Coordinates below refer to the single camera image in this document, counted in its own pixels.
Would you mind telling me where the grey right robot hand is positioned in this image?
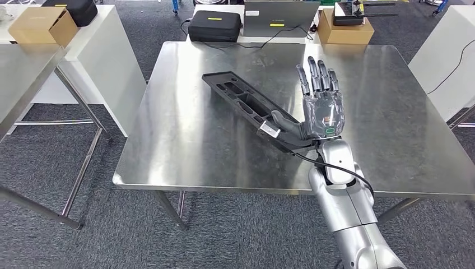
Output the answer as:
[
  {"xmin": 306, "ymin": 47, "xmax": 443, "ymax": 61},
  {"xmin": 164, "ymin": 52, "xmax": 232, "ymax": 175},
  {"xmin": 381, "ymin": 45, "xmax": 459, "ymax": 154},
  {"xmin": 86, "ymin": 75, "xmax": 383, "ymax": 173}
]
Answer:
[{"xmin": 271, "ymin": 55, "xmax": 346, "ymax": 141}]

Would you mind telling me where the long black plastic part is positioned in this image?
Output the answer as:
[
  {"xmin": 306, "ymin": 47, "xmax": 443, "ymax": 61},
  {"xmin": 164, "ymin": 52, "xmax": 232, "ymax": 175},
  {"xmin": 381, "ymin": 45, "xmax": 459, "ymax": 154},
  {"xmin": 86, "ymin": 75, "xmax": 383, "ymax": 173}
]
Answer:
[{"xmin": 201, "ymin": 71, "xmax": 309, "ymax": 143}]

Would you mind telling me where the stainless steel workbench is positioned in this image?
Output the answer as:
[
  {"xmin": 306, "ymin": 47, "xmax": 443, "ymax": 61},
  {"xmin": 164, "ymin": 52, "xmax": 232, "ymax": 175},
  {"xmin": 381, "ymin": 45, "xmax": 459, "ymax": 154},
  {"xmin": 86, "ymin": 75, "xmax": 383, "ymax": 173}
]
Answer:
[{"xmin": 112, "ymin": 40, "xmax": 475, "ymax": 231}]

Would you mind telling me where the brown cardboard box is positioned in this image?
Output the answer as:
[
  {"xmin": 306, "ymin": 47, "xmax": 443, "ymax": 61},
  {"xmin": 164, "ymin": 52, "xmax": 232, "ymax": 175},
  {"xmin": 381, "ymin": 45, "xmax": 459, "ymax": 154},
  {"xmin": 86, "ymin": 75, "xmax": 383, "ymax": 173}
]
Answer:
[
  {"xmin": 317, "ymin": 8, "xmax": 375, "ymax": 45},
  {"xmin": 8, "ymin": 6, "xmax": 80, "ymax": 48}
]

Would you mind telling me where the grey laptop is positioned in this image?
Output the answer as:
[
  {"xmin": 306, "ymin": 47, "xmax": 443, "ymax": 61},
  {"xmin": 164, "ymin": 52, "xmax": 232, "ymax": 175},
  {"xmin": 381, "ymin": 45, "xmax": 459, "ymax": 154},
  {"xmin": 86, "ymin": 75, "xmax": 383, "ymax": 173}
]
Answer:
[{"xmin": 243, "ymin": 0, "xmax": 321, "ymax": 38}]

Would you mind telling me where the white table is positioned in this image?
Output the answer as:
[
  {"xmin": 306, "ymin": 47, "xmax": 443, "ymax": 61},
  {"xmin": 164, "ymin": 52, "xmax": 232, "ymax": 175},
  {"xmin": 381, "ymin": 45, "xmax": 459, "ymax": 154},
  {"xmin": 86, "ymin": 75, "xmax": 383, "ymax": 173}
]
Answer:
[
  {"xmin": 0, "ymin": 4, "xmax": 147, "ymax": 138},
  {"xmin": 408, "ymin": 4, "xmax": 475, "ymax": 123}
]

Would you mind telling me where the black case yellow label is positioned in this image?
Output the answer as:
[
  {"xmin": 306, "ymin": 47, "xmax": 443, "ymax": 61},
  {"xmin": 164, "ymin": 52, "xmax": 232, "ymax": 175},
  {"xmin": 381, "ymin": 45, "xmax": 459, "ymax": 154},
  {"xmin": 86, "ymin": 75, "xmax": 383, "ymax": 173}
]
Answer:
[
  {"xmin": 188, "ymin": 10, "xmax": 243, "ymax": 43},
  {"xmin": 41, "ymin": 0, "xmax": 99, "ymax": 27}
]

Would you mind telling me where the stainless steel table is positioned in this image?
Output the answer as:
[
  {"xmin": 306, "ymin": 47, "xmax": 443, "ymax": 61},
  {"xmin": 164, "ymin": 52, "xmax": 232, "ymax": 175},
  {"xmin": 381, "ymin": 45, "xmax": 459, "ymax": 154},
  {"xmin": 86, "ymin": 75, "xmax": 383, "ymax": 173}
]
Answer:
[{"xmin": 0, "ymin": 44, "xmax": 112, "ymax": 230}]

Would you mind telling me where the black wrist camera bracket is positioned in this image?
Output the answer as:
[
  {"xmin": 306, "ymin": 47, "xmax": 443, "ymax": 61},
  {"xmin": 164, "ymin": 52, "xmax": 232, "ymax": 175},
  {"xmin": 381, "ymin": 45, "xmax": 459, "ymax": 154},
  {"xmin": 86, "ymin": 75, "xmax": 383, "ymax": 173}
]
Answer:
[{"xmin": 256, "ymin": 128, "xmax": 324, "ymax": 154}]

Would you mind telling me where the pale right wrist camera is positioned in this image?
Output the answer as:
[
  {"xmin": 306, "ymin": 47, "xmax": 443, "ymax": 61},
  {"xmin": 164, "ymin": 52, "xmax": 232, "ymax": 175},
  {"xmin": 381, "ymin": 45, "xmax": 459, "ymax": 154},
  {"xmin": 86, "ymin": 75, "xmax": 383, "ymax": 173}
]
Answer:
[{"xmin": 258, "ymin": 120, "xmax": 282, "ymax": 138}]

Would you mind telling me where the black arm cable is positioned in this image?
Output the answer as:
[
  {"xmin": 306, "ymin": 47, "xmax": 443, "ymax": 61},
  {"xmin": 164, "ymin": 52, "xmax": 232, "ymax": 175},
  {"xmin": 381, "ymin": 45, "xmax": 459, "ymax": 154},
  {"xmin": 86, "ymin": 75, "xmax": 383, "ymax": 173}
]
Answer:
[{"xmin": 291, "ymin": 150, "xmax": 375, "ymax": 200}]

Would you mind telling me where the black laptop cable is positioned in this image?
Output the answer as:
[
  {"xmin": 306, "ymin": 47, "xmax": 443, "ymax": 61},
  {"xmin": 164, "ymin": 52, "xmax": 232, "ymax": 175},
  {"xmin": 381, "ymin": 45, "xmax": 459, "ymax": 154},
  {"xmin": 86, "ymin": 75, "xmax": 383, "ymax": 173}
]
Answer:
[{"xmin": 259, "ymin": 24, "xmax": 316, "ymax": 50}]

